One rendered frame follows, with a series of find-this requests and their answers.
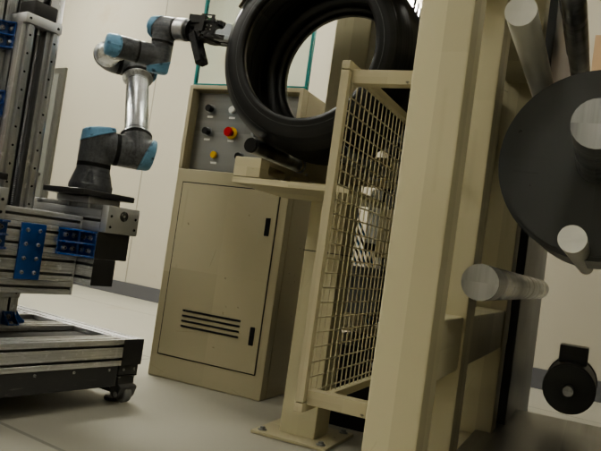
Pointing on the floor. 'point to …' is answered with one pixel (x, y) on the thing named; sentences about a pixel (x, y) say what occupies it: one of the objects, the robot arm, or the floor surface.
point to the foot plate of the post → (303, 438)
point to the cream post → (316, 427)
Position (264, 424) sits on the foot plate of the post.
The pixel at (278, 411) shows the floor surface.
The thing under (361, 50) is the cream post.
